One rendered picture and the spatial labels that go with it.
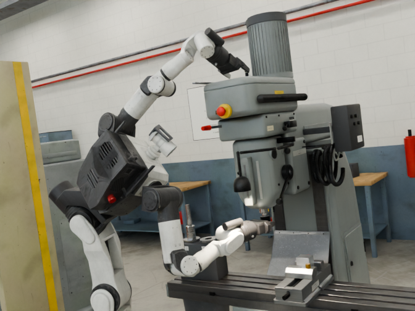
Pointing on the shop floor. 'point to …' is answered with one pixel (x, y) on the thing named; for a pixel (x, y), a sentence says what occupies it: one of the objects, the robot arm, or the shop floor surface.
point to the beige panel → (24, 202)
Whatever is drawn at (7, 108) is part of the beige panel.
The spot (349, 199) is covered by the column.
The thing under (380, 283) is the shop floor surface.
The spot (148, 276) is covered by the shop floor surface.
